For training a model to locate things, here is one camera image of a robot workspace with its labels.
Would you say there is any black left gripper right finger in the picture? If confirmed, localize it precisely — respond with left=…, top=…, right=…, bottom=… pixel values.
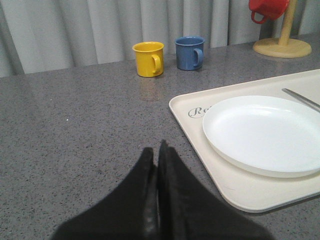
left=157, top=141, right=273, bottom=240

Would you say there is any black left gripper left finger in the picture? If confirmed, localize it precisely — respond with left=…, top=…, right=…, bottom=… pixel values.
left=52, top=147, right=158, bottom=240

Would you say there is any white round plate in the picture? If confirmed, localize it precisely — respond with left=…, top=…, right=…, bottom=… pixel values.
left=202, top=95, right=320, bottom=178

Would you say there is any silver metal fork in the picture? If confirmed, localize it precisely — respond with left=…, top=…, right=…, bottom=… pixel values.
left=282, top=88, right=320, bottom=113

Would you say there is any beige rabbit serving tray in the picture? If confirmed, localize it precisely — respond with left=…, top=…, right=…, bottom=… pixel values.
left=169, top=69, right=320, bottom=213

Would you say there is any yellow enamel mug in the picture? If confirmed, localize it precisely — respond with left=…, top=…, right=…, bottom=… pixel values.
left=132, top=41, right=164, bottom=78

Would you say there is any blue enamel mug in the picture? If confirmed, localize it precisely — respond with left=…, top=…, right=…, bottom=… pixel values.
left=175, top=36, right=205, bottom=71

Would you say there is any wooden mug tree stand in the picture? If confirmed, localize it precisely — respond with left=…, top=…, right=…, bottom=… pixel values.
left=253, top=0, right=312, bottom=59

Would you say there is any grey pleated curtain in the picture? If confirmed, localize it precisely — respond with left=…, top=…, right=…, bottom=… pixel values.
left=0, top=0, right=320, bottom=78

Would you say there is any red enamel mug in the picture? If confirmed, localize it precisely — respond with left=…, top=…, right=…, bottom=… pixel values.
left=248, top=0, right=290, bottom=24

